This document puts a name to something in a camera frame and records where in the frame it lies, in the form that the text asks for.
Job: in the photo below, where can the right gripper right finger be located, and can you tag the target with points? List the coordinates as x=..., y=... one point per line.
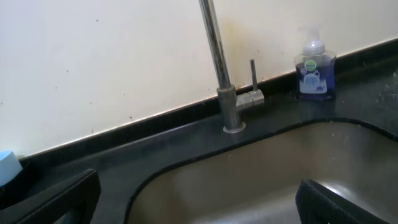
x=320, y=208

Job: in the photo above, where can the steel sink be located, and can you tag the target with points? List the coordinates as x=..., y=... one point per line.
x=264, y=174

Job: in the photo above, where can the blue cup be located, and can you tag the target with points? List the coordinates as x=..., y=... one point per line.
x=7, y=166

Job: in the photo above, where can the blue soap bottle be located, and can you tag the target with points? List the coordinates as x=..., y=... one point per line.
x=315, y=77

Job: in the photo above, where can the steel tap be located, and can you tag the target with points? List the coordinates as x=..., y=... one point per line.
x=228, y=102

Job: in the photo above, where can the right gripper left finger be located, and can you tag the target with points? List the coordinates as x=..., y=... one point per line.
x=46, y=202

